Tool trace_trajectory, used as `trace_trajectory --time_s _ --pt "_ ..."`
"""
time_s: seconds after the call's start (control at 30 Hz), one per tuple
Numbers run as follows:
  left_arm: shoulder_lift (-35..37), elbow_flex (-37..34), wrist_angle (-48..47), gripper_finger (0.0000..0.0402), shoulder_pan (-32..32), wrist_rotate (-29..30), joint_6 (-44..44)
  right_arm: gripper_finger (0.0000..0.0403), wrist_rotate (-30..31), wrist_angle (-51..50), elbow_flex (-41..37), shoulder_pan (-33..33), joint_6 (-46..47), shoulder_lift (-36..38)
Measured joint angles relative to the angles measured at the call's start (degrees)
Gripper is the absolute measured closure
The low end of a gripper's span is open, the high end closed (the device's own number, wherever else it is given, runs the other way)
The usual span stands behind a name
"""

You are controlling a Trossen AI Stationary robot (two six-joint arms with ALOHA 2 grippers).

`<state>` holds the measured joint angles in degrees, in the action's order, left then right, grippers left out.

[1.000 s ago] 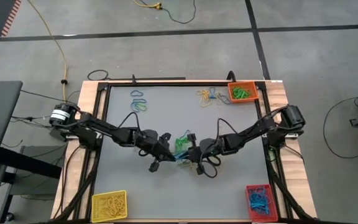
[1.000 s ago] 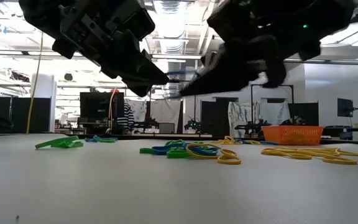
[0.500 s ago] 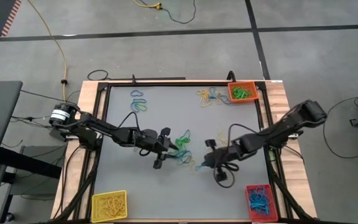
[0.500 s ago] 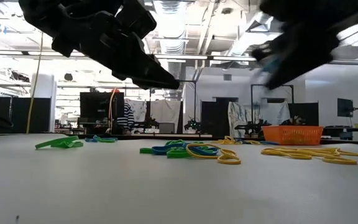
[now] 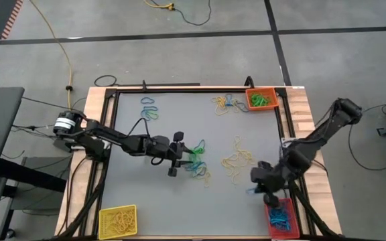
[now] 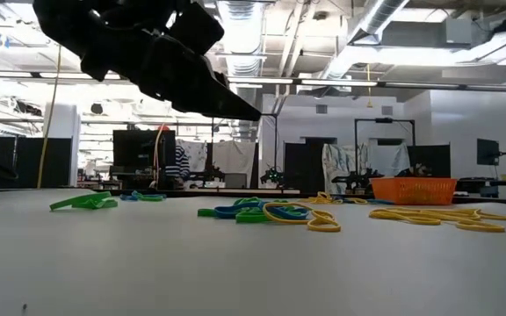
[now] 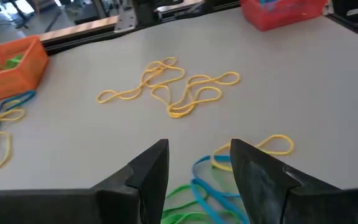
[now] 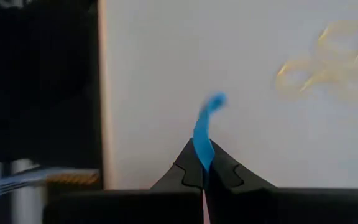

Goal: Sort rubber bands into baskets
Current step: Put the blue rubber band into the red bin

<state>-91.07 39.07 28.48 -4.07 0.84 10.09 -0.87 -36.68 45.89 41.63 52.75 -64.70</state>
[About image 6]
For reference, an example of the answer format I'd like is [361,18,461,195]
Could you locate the orange plastic basket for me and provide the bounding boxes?
[370,176,459,206]

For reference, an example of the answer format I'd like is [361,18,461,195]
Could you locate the silver ventilation duct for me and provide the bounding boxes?
[322,0,412,80]
[215,0,268,141]

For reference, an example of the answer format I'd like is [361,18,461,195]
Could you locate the large black monitor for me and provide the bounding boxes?
[112,129,177,169]

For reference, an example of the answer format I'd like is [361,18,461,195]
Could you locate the person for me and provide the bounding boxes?
[164,144,192,181]

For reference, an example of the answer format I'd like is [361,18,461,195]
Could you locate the black rig frame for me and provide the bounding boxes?
[210,112,279,188]
[352,117,417,188]

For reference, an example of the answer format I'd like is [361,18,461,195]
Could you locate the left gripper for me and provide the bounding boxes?
[33,0,263,122]

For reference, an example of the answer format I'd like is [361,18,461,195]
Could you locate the yellow power cable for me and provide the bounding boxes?
[35,43,63,190]

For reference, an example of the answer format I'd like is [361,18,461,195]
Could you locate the dark background desk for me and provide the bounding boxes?
[452,176,506,199]

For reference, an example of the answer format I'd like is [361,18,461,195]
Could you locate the patterned white cloth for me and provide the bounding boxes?
[190,140,209,175]
[321,143,368,195]

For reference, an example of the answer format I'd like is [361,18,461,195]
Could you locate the thin yellow hanging cable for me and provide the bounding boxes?
[153,125,166,183]

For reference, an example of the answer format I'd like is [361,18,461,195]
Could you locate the ceiling light strip rail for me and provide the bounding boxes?
[0,71,506,92]

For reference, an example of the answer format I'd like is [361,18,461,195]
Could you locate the black panel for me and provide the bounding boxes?
[282,141,324,197]

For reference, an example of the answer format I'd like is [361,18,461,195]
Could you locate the small black monitor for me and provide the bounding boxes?
[475,138,501,167]

